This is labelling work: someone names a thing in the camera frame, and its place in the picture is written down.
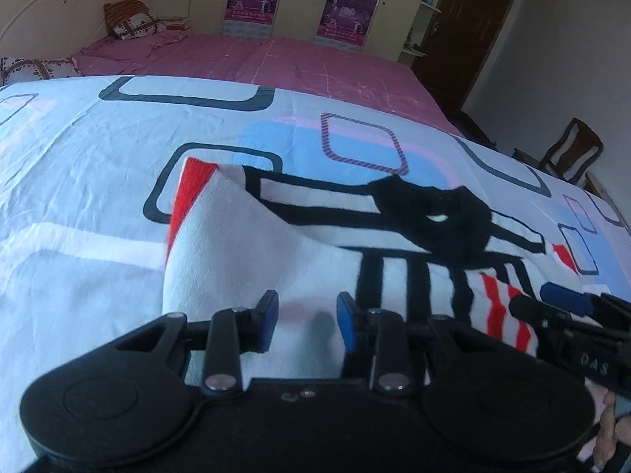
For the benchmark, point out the patterned white blue bedsheet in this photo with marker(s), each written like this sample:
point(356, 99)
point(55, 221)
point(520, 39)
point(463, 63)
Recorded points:
point(89, 171)

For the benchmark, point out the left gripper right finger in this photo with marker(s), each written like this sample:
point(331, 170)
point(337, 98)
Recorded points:
point(375, 347)

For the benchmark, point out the orange brown pillow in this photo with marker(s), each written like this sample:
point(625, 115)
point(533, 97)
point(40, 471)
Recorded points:
point(131, 19)

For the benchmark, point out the white patterned pillow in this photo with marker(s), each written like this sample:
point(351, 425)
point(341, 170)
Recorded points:
point(16, 69)

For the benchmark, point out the corner shelf unit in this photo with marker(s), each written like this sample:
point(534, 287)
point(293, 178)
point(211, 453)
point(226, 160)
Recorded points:
point(411, 49)

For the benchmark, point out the lower left purple poster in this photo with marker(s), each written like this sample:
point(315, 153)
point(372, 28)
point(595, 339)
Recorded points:
point(249, 19)

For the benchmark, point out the lower right purple poster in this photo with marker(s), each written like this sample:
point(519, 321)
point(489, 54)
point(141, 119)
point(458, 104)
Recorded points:
point(345, 23)

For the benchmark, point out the pink bed cover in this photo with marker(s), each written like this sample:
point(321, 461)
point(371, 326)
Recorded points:
point(274, 62)

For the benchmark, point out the purple poster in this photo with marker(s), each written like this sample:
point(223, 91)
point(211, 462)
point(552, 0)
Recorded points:
point(249, 19)
point(345, 23)

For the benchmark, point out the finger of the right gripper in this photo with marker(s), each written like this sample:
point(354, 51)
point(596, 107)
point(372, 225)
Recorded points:
point(607, 310)
point(539, 314)

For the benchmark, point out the white striped knit sweater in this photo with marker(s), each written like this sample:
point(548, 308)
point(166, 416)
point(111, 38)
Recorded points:
point(345, 256)

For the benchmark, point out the wooden chair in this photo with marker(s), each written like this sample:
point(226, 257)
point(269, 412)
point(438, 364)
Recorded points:
point(570, 156)

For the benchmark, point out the person right hand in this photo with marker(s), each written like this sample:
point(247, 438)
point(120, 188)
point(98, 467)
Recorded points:
point(614, 422)

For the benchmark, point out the dark wooden door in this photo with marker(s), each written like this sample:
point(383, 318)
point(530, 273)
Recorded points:
point(455, 47)

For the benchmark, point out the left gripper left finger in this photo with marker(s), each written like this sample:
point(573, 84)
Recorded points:
point(234, 332)

